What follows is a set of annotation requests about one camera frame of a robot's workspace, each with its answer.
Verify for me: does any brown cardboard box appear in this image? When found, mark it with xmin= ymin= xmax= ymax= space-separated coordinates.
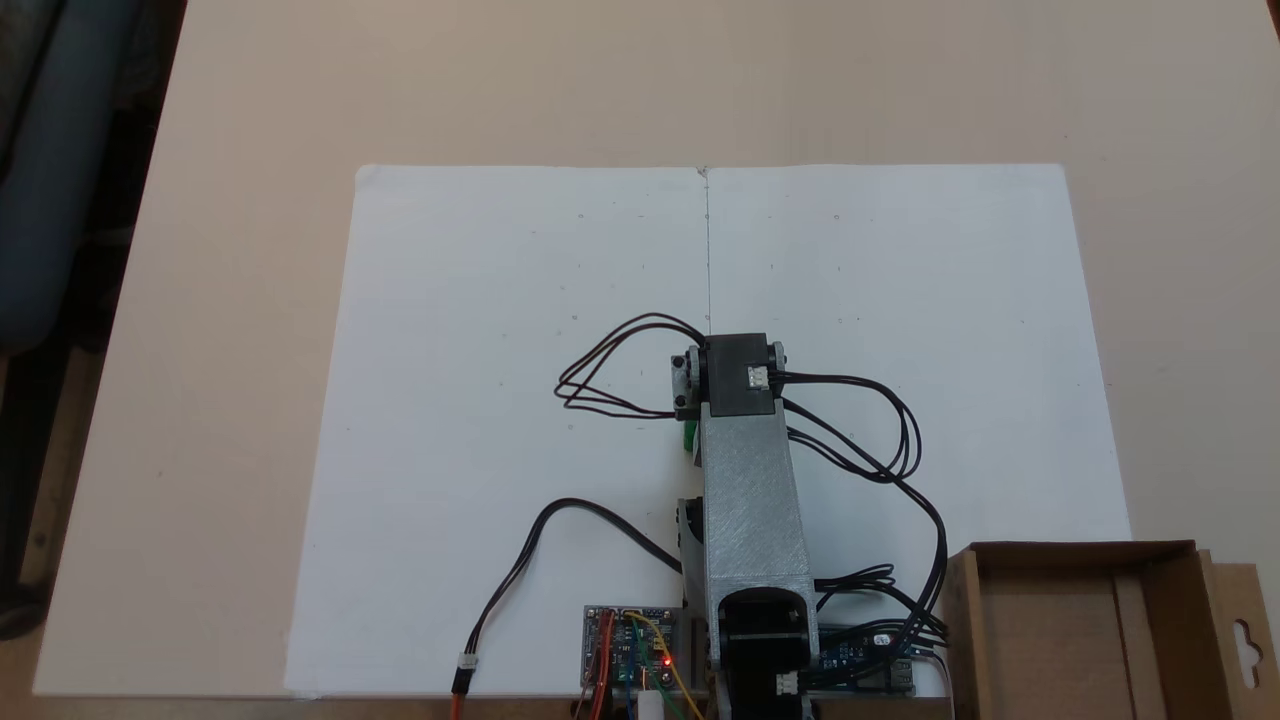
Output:
xmin=940 ymin=540 xmax=1280 ymax=720

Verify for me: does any black cable with connector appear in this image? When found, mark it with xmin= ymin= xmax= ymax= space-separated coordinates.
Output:
xmin=462 ymin=497 xmax=687 ymax=673

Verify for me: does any black arm wire bundle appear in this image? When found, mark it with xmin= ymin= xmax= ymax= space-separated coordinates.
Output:
xmin=780 ymin=371 xmax=950 ymax=691

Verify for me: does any orange wire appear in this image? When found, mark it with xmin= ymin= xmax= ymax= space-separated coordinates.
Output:
xmin=449 ymin=610 xmax=617 ymax=720

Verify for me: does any blue circuit board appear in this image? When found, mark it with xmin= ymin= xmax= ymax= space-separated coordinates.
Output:
xmin=814 ymin=624 xmax=917 ymax=697

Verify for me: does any white paper sheet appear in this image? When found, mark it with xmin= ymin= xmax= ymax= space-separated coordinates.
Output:
xmin=700 ymin=162 xmax=1137 ymax=699
xmin=284 ymin=164 xmax=712 ymax=699

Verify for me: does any black arm wire loop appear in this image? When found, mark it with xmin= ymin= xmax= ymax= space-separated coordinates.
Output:
xmin=554 ymin=312 xmax=707 ymax=420

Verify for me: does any yellow wire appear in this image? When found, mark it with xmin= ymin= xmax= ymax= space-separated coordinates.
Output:
xmin=624 ymin=612 xmax=703 ymax=720

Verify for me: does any circuit board with red LED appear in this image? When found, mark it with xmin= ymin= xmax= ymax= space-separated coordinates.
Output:
xmin=582 ymin=604 xmax=693 ymax=693

